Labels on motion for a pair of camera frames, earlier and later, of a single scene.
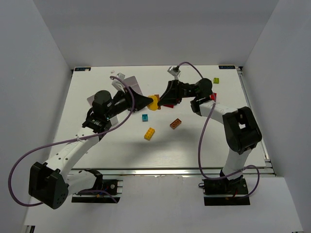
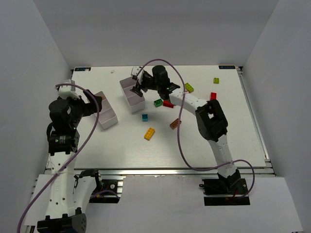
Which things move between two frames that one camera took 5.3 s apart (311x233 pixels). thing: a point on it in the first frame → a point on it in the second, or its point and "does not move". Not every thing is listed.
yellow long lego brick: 149,134 does not move
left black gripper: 131,98 → 90,104
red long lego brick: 170,106 does not move
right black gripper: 179,90 → 141,82
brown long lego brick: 175,124 does not move
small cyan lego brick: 145,117 does not move
